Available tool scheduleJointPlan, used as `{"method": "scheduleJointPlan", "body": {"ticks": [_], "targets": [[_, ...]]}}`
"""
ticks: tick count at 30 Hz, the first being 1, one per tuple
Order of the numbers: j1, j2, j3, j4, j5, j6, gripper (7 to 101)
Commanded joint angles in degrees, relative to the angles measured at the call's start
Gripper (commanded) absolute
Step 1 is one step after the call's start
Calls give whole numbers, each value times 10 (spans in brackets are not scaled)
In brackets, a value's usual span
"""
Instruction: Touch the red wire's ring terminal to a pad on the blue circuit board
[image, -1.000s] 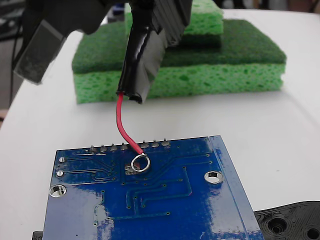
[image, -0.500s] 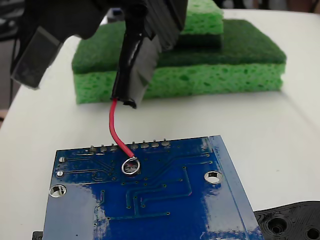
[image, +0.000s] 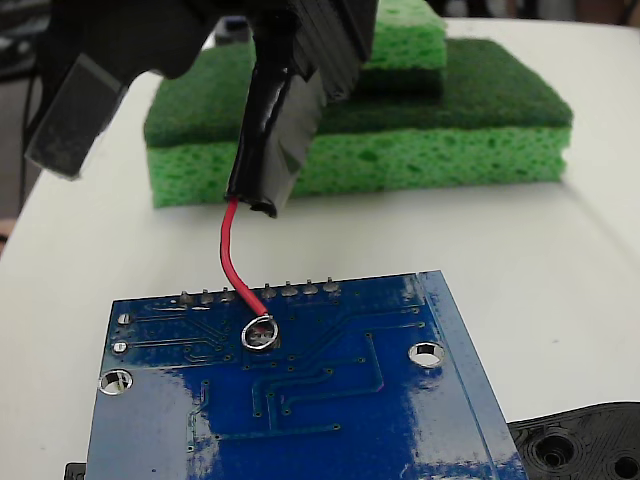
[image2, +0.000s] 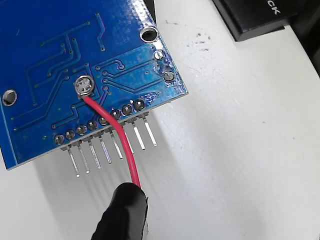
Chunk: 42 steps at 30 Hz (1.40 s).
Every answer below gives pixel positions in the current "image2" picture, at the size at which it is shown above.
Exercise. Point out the black box with white lettering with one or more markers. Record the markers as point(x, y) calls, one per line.
point(252, 17)

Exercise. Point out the blue printed circuit board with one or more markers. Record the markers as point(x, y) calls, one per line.
point(50, 75)

